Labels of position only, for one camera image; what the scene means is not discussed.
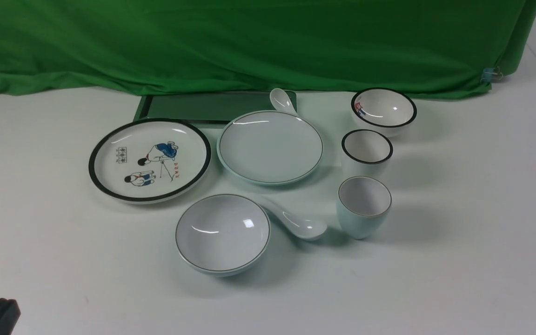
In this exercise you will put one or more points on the pale blue cup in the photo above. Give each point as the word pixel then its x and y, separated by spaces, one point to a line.
pixel 362 205

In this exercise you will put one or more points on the pale blue bowl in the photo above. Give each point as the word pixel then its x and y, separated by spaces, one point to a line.
pixel 223 234

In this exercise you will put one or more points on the green backdrop cloth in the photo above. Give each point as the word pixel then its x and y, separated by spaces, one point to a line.
pixel 423 48

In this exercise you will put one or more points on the white ceramic spoon front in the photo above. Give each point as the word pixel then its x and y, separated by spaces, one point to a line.
pixel 304 229

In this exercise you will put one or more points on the white ceramic spoon back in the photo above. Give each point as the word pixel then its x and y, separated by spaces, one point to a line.
pixel 281 101

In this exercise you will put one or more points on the blue binder clip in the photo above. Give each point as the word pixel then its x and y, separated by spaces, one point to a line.
pixel 491 75

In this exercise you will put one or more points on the white ceramic spoon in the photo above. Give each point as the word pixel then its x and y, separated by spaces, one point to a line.
pixel 281 101
pixel 304 229

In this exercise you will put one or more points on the white black-rimmed cup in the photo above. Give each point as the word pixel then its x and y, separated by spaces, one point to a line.
pixel 365 153

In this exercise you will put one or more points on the illustrated black-rimmed plate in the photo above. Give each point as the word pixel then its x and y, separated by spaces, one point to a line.
pixel 150 161

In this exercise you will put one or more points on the dark green rectangular tray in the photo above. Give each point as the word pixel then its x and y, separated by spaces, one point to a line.
pixel 203 108

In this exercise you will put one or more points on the white black-rimmed bowl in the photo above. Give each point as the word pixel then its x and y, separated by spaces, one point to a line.
pixel 383 110

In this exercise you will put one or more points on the pale blue plate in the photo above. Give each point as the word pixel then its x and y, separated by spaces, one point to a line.
pixel 270 148

